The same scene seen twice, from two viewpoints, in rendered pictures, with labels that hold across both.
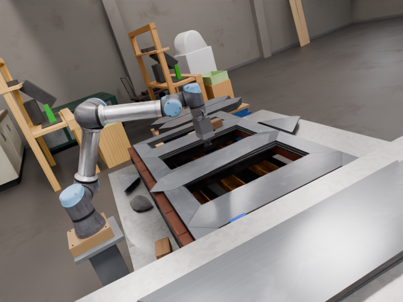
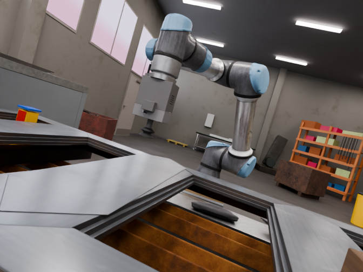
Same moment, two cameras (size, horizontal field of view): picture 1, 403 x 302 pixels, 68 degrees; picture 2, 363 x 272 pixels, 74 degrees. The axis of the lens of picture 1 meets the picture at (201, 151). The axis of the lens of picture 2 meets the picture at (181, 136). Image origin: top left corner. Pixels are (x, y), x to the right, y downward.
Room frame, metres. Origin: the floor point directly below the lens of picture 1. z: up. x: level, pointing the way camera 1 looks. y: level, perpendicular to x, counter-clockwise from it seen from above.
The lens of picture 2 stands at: (1.86, -0.53, 1.00)
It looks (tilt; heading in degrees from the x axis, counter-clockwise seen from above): 3 degrees down; 123
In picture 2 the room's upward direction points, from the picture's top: 16 degrees clockwise
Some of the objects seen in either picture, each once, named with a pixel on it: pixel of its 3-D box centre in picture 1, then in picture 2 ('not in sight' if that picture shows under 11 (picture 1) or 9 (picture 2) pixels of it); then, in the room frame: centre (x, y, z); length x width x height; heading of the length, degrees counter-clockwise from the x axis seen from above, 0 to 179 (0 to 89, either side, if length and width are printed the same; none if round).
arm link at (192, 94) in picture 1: (193, 95); (174, 40); (1.44, -0.04, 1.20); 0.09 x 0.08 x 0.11; 87
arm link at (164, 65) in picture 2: (198, 111); (164, 68); (1.43, -0.04, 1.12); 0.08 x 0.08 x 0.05
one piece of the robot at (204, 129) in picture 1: (204, 124); (154, 96); (1.44, -0.05, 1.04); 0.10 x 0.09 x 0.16; 110
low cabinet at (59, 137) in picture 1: (77, 120); not in sight; (6.72, 2.44, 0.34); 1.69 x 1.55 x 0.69; 113
